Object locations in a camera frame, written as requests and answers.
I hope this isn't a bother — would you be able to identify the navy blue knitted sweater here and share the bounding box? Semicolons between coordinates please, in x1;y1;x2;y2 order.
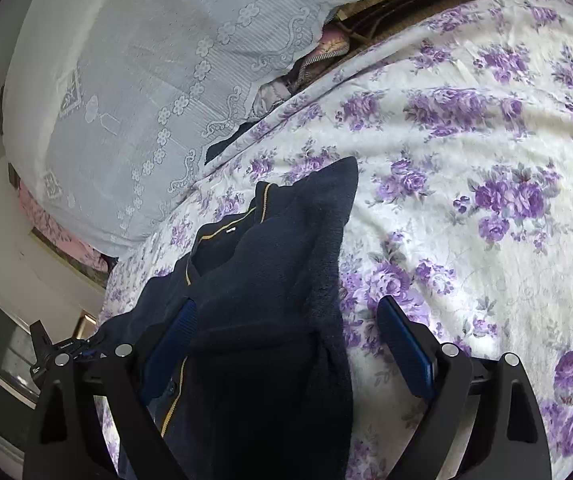
94;156;360;480

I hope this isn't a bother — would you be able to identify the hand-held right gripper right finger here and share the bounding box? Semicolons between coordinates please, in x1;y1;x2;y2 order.
377;295;552;480

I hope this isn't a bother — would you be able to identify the dark cloth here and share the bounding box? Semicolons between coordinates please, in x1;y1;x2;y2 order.
205;119;258;166

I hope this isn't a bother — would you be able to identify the purple floral bedsheet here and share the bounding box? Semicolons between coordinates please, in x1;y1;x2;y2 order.
99;0;573;480

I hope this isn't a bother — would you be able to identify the pink zippered garment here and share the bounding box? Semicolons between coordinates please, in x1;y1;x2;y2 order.
294;24;352;92

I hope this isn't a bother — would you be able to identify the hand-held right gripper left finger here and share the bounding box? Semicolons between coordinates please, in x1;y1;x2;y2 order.
22;296;200;480

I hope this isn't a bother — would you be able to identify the white lace cloth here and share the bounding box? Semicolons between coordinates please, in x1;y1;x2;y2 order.
4;0;380;259

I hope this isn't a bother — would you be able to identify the pink floral cloth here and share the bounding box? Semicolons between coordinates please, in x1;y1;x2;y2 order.
16;180;113;274

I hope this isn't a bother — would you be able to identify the grey cloth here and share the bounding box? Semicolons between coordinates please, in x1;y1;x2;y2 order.
251;79;293;122

